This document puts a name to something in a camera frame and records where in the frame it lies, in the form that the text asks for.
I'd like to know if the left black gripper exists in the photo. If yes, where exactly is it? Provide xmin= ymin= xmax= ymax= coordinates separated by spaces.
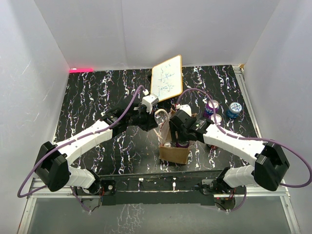
xmin=127 ymin=104 xmax=157 ymax=132

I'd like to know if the patterned canvas tote bag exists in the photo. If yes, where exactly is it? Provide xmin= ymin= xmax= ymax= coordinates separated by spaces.
xmin=154 ymin=109 xmax=195 ymax=165

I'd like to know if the purple soda can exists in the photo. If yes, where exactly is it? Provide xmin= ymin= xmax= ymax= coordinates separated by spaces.
xmin=210 ymin=114 xmax=222 ymax=124
xmin=203 ymin=100 xmax=219 ymax=118

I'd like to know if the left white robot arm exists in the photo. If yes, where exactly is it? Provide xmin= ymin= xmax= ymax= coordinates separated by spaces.
xmin=35 ymin=105 xmax=158 ymax=195

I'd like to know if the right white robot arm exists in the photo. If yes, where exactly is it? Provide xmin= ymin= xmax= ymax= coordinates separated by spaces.
xmin=169 ymin=110 xmax=290 ymax=194

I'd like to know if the blue beverage can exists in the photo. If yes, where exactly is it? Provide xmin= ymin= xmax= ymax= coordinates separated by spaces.
xmin=226 ymin=102 xmax=242 ymax=119

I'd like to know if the purple can front right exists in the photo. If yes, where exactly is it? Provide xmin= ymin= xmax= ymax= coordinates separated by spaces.
xmin=176 ymin=141 xmax=190 ymax=148

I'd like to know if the purple can front left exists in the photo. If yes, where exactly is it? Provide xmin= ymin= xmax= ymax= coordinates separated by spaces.
xmin=163 ymin=140 xmax=176 ymax=148

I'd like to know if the small wood-framed whiteboard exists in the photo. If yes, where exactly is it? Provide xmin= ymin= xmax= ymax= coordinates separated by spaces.
xmin=151 ymin=55 xmax=183 ymax=102

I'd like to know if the black front base bar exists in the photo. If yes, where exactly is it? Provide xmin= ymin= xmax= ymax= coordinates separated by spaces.
xmin=99 ymin=171 xmax=234 ymax=206

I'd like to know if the pink tape strip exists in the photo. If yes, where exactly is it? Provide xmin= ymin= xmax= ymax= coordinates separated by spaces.
xmin=69 ymin=68 xmax=94 ymax=74

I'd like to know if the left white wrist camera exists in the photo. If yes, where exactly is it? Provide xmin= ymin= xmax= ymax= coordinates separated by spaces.
xmin=141 ymin=94 xmax=159 ymax=114

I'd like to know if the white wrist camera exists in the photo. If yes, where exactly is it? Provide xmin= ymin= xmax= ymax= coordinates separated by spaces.
xmin=175 ymin=104 xmax=192 ymax=116
xmin=141 ymin=94 xmax=159 ymax=114

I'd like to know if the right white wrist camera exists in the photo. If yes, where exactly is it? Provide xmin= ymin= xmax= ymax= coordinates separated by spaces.
xmin=175 ymin=104 xmax=192 ymax=116

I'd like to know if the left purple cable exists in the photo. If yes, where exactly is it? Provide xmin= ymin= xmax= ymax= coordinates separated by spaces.
xmin=17 ymin=85 xmax=147 ymax=198

